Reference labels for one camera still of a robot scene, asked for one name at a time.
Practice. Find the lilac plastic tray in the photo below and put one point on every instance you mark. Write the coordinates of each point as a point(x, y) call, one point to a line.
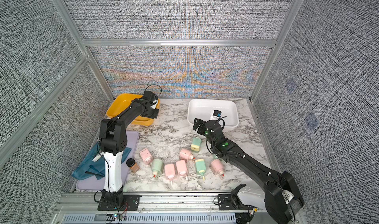
point(92, 183)

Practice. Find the small brown jar black lid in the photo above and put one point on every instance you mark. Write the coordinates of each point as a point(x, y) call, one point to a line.
point(132, 165)

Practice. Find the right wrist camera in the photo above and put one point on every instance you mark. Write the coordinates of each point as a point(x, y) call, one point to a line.
point(216, 115)

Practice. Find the green sharpener lower left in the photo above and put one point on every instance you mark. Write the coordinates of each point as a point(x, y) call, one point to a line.
point(157, 167)

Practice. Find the aluminium front rail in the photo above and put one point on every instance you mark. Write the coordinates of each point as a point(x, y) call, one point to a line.
point(166, 207)

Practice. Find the teal cloth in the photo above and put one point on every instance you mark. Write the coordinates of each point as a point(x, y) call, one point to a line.
point(88, 165)

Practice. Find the pink sharpener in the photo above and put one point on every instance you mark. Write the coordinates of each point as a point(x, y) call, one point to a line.
point(182, 170)
point(186, 155)
point(217, 168)
point(146, 156)
point(170, 172)

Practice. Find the green sharpener lower centre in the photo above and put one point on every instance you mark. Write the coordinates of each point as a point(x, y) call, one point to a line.
point(200, 168)

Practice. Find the white plastic storage box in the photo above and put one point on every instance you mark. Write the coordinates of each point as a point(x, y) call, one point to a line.
point(206, 109)

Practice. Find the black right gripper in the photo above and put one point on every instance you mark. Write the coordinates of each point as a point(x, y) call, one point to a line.
point(205, 126)

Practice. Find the green sharpener upper centre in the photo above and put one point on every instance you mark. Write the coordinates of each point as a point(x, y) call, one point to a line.
point(196, 145)

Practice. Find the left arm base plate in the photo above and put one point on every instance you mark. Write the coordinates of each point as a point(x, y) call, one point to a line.
point(128, 203)

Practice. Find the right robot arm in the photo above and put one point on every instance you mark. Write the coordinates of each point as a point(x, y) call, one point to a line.
point(283, 199)

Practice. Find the yellow plastic storage box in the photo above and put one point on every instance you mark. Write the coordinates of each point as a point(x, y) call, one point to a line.
point(121, 103)

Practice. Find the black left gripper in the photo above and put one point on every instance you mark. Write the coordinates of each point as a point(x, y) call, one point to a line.
point(155, 114)

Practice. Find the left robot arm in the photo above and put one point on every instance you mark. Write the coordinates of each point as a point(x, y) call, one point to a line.
point(113, 138)

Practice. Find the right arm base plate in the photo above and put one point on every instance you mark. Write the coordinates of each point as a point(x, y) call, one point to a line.
point(230, 202)

